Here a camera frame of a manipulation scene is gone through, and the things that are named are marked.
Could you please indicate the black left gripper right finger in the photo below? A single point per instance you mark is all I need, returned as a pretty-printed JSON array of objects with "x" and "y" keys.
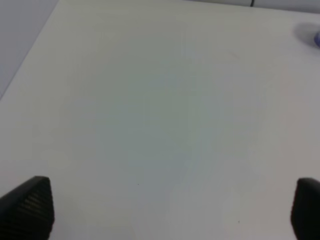
[{"x": 305, "y": 212}]

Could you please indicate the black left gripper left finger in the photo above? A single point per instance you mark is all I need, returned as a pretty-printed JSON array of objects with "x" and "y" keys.
[{"x": 27, "y": 212}]

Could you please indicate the purple round container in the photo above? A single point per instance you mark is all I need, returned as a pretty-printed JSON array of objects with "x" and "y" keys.
[{"x": 317, "y": 39}]

